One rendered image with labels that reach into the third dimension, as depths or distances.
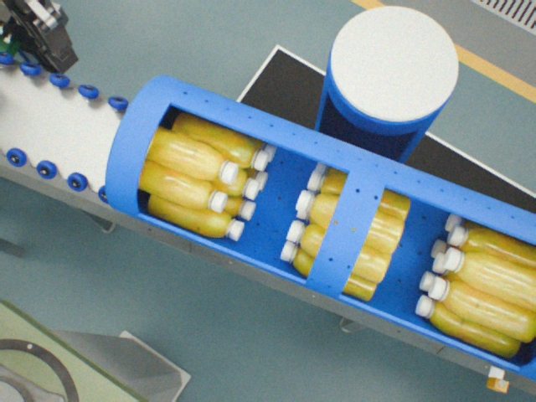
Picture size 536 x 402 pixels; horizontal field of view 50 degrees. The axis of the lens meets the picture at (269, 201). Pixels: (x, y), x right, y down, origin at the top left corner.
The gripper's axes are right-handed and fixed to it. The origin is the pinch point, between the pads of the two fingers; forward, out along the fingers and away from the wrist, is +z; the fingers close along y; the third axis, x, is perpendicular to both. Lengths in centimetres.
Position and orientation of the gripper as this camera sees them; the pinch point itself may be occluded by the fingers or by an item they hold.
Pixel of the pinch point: (57, 50)
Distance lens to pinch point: 79.6
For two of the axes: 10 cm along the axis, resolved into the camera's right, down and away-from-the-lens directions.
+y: -7.4, -6.5, 1.7
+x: -6.8, 7.1, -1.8
